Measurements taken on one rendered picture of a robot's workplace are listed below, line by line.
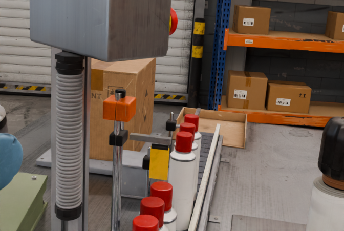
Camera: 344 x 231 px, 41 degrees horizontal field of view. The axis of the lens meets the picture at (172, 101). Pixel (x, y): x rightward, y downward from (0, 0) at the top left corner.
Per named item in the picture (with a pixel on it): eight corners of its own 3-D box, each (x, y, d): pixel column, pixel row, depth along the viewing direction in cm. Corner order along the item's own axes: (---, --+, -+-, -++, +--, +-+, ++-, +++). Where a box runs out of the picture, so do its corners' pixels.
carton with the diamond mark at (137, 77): (132, 164, 135) (136, 72, 128) (53, 154, 138) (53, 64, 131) (152, 132, 163) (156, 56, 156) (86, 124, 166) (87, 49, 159)
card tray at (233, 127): (244, 148, 159) (245, 137, 158) (170, 139, 163) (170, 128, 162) (245, 123, 188) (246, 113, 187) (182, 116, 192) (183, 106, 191)
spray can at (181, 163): (188, 235, 94) (196, 139, 89) (162, 231, 95) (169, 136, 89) (191, 222, 99) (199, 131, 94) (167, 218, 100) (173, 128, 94)
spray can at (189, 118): (194, 206, 106) (201, 120, 101) (172, 202, 107) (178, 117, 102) (197, 195, 111) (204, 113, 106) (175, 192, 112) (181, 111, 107)
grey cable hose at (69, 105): (76, 224, 58) (79, 58, 53) (49, 219, 59) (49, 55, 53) (86, 210, 61) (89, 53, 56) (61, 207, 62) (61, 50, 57)
